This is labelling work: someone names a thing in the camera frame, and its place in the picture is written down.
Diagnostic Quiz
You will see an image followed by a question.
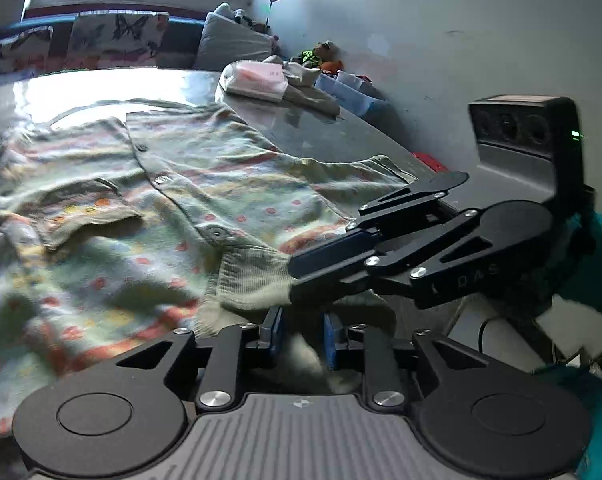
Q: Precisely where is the red stool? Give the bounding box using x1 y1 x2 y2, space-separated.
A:
413 151 449 173

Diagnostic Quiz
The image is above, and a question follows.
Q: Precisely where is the white plush toy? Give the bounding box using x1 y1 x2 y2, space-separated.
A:
216 2 254 26

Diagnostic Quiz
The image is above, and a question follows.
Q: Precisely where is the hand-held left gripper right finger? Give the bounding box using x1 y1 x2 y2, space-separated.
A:
322 311 482 411

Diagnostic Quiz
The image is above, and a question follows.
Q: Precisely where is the cream garment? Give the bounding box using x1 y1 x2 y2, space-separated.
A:
261 56 342 117

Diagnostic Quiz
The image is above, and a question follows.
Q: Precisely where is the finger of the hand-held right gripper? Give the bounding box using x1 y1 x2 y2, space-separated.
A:
347 171 470 235
287 209 492 307

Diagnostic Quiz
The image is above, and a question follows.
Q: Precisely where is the wide butterfly print cushion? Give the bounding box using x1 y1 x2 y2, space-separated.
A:
0 26 52 77

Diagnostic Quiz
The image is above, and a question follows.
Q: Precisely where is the pastel striped button shirt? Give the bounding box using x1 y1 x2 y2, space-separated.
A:
0 97 419 441

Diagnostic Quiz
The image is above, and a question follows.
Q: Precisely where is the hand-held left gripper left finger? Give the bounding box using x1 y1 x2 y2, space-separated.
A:
115 306 285 411

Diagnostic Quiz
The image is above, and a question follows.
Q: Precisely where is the pink tissue pack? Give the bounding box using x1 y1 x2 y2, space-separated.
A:
221 60 289 102

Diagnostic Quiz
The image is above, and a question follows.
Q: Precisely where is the tall butterfly print cushion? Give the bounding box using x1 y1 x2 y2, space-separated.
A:
68 11 170 68

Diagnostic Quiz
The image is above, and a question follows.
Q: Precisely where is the grey pillow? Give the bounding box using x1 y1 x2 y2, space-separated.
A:
196 2 278 70

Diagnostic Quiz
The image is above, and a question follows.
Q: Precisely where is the blue sofa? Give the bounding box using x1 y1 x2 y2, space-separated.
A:
0 10 292 78

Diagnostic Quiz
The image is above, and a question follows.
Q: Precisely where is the brown teddy bear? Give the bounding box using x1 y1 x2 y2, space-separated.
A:
298 41 338 70

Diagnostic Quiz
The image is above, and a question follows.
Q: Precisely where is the clear plastic storage box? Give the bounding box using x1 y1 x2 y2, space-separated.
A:
315 70 392 122

